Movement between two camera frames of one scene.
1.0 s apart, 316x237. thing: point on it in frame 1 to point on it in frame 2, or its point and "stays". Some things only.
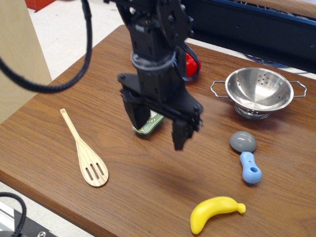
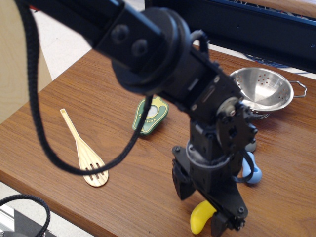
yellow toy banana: [204, 211] stays
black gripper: [160, 84] to [216, 178]
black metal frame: [284, 39] stays
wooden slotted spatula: [93, 168] stays
